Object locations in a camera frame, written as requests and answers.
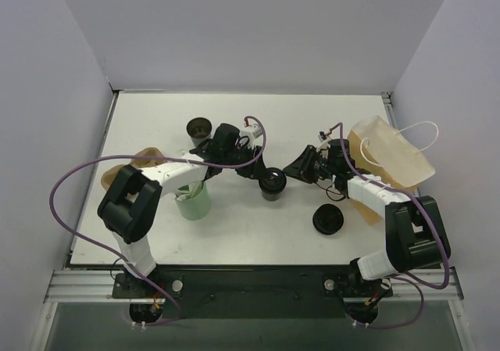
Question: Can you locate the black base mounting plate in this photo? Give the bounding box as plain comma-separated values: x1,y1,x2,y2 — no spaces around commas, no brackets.
112,265,393,323

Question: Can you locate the brown cardboard cup carrier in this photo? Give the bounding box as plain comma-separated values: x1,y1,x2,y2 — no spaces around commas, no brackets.
101,147,165,191

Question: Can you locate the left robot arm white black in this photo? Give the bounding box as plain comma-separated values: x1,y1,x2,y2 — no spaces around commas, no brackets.
97,116,266,297

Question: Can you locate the black takeout coffee cup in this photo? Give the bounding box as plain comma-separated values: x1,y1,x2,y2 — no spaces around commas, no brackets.
186,116,213,146

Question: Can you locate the black cup lid stack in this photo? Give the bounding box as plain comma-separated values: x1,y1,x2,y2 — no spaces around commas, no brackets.
312,203,345,235

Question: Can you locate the green straw holder cup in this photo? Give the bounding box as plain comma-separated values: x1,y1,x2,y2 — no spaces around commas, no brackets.
175,182,212,221

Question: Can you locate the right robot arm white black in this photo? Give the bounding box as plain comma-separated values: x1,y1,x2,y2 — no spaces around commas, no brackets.
283,139,451,295

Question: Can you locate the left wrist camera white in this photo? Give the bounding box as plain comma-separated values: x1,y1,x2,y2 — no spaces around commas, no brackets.
238,116,263,149

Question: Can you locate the brown paper takeout bag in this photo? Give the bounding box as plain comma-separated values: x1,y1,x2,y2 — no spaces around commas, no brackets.
348,116,435,225

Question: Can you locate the white wrapped straw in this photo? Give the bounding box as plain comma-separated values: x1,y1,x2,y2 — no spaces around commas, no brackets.
175,181,205,202

